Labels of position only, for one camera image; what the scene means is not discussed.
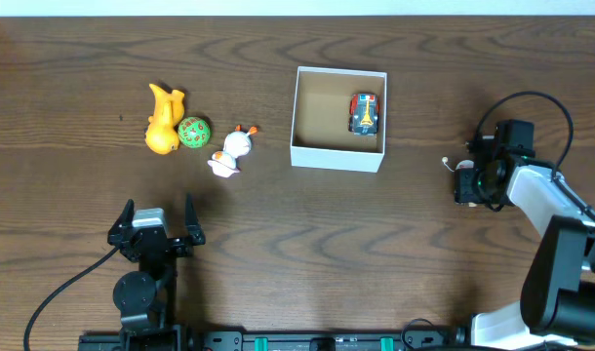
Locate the wooden pig rattle drum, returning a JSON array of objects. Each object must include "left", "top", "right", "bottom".
[{"left": 442, "top": 156, "right": 478, "bottom": 208}]

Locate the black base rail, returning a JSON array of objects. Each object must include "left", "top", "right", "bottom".
[{"left": 77, "top": 323, "right": 471, "bottom": 351}]

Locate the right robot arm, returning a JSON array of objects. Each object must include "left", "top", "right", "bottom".
[{"left": 453, "top": 154, "right": 595, "bottom": 350}]

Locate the orange rubber dinosaur toy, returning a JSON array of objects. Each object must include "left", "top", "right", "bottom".
[{"left": 144, "top": 84, "right": 185, "bottom": 155}]

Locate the green number ball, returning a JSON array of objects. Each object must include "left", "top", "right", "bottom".
[{"left": 178, "top": 117, "right": 211, "bottom": 149}]

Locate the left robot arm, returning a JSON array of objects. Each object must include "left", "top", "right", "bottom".
[{"left": 107, "top": 195, "right": 206, "bottom": 351}]

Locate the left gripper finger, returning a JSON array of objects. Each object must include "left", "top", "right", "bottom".
[
  {"left": 184, "top": 193, "right": 201, "bottom": 237},
  {"left": 112, "top": 199, "right": 135, "bottom": 235}
]

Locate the white pink chicken toy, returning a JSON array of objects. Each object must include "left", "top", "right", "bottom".
[{"left": 208, "top": 125, "right": 258, "bottom": 178}]

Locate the red grey toy car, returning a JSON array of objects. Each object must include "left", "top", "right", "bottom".
[{"left": 348, "top": 93, "right": 379, "bottom": 137}]

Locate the white cardboard box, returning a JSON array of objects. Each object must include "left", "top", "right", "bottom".
[{"left": 290, "top": 66, "right": 387, "bottom": 173}]

